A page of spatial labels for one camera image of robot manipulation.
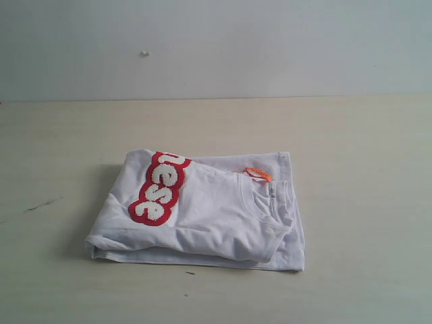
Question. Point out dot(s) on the orange size tag with string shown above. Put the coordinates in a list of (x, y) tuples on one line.
[(258, 174)]

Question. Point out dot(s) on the white t-shirt with red lettering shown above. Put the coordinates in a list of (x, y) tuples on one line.
[(168, 209)]

